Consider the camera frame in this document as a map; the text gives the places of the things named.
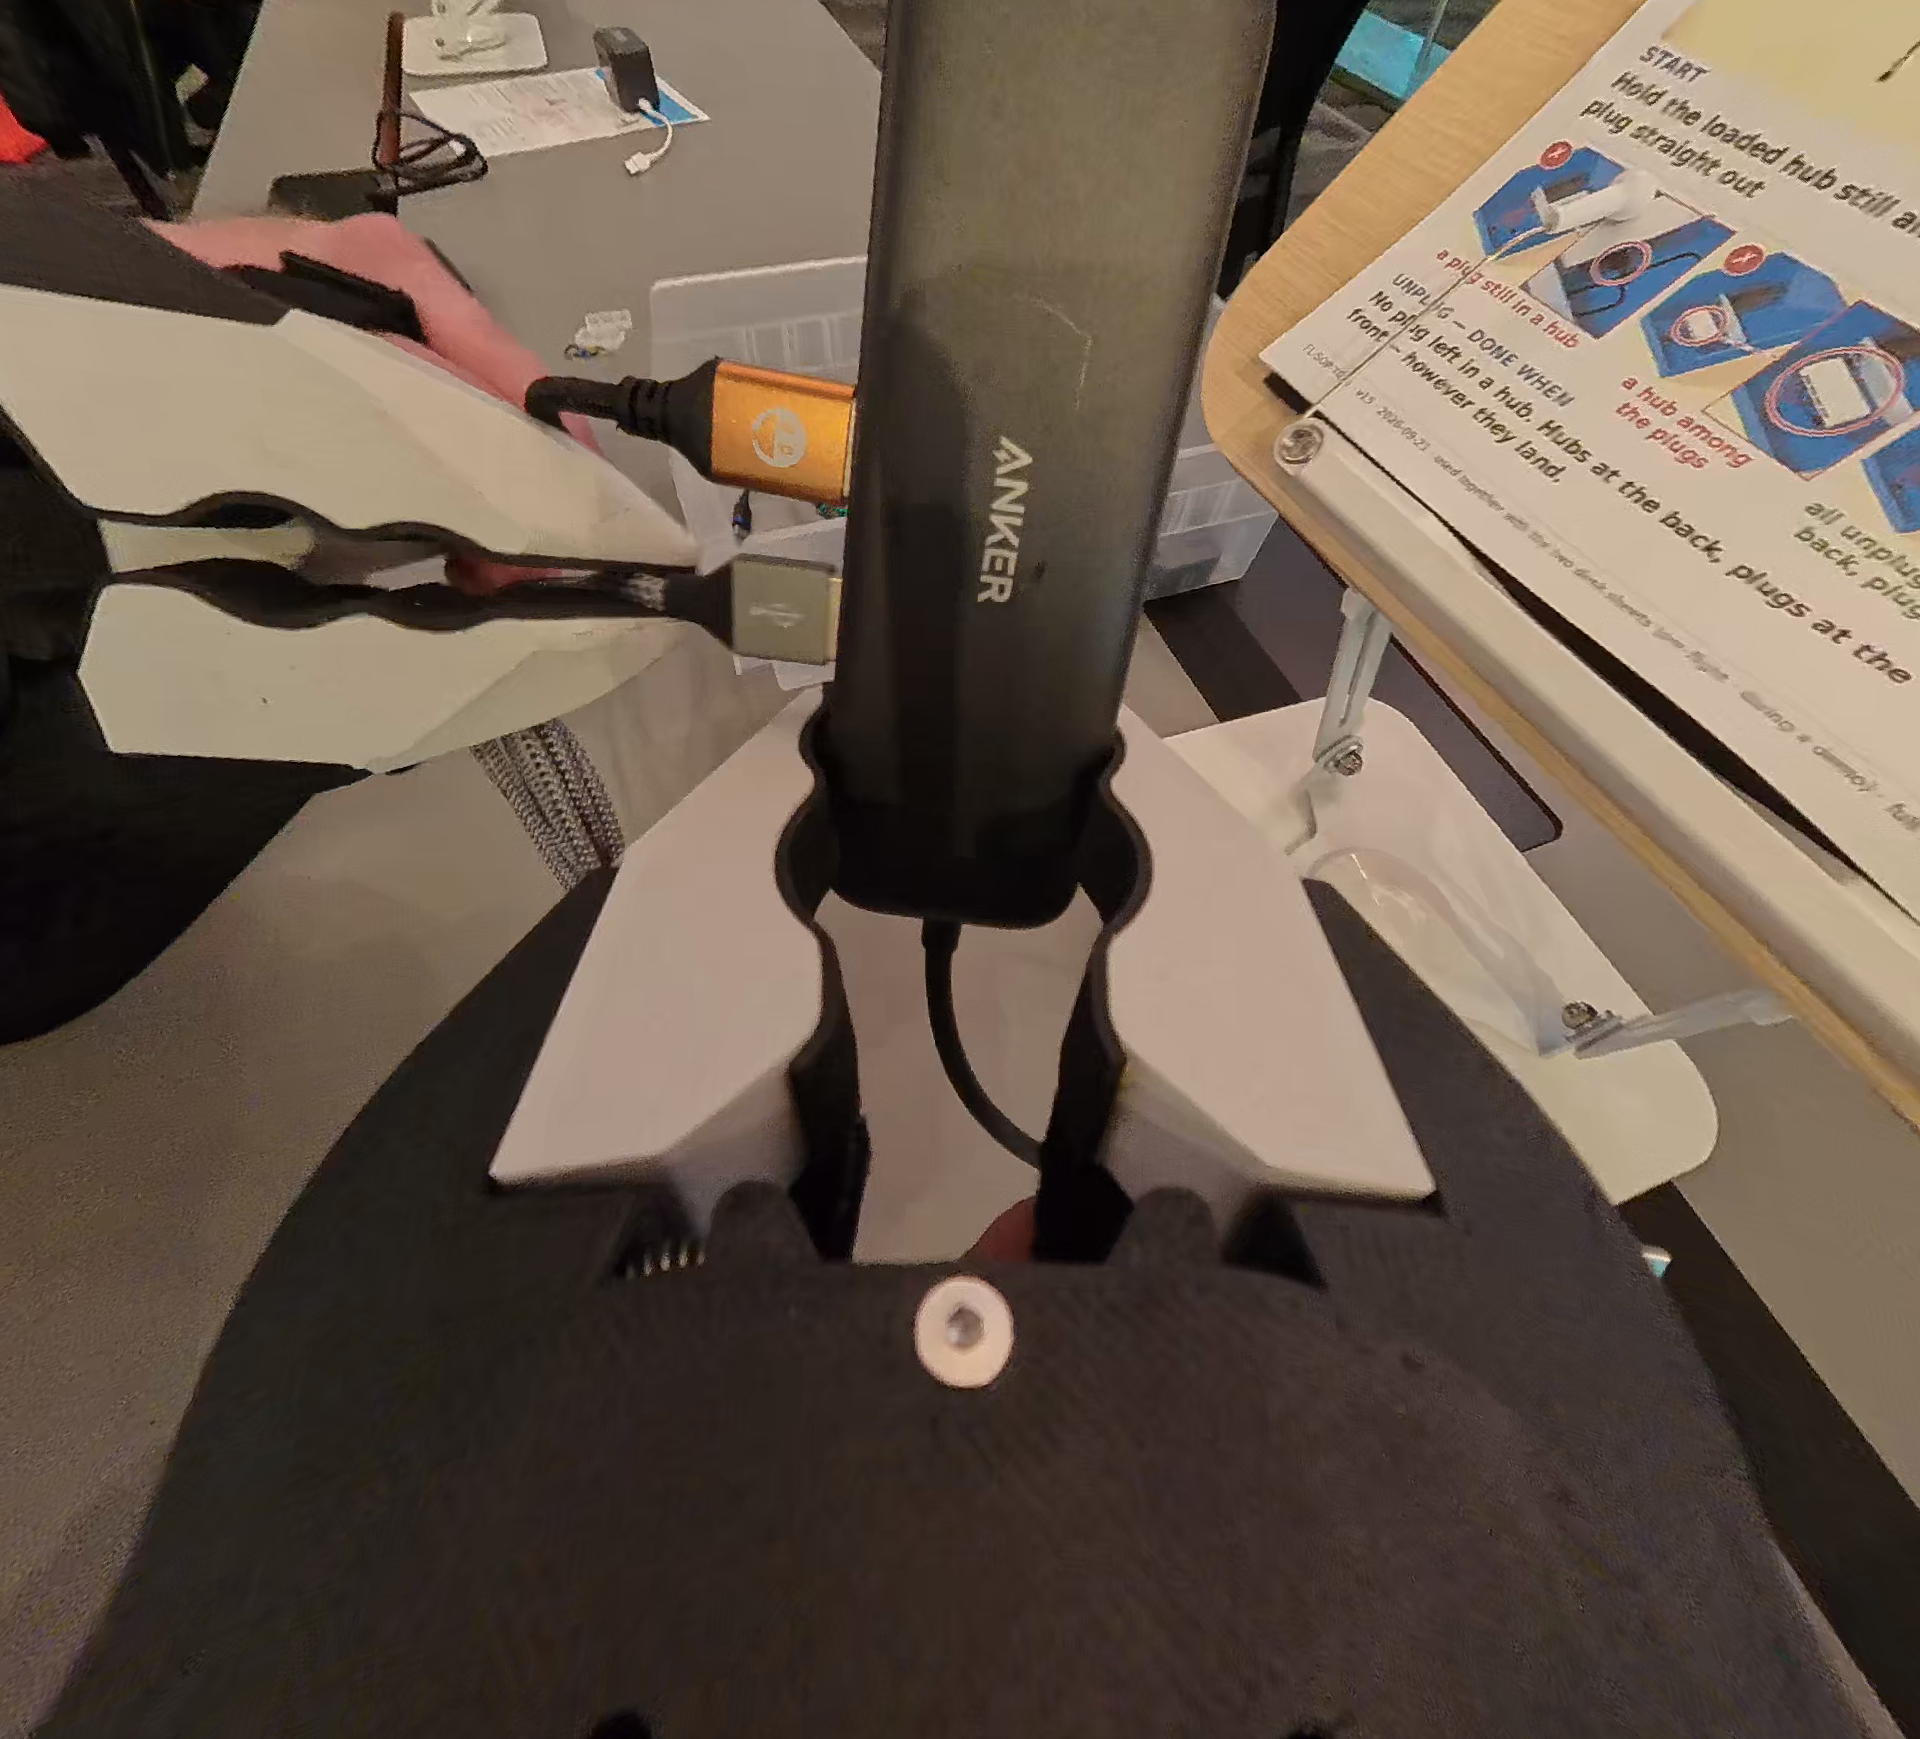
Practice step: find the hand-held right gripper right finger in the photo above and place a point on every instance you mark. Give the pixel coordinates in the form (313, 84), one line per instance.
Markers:
(1245, 1036)

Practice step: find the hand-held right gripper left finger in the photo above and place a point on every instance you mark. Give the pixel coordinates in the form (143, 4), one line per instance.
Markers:
(676, 1018)

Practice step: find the flat black box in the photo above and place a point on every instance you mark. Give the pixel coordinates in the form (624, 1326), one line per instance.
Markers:
(331, 195)

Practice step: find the white board ledge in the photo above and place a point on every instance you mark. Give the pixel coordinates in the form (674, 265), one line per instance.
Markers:
(1575, 699)

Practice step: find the instruction sheet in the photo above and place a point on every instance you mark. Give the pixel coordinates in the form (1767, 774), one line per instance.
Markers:
(1724, 269)

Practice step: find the black charger block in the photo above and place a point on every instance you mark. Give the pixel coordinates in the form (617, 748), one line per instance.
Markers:
(626, 66)

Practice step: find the slim dark grey usb hub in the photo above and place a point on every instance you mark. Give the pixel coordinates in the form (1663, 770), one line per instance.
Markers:
(1050, 269)

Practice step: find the small white stand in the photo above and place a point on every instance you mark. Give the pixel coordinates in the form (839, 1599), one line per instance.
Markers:
(466, 46)

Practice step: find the clear plastic bin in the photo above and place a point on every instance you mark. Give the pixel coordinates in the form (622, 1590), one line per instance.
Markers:
(750, 315)

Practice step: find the paper sheet blue print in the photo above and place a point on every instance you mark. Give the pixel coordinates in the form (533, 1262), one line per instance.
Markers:
(523, 112)

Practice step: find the wooden stick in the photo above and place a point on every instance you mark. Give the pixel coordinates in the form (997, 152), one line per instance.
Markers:
(395, 88)

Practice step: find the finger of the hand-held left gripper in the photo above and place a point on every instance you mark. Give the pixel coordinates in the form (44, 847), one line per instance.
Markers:
(299, 420)
(299, 689)

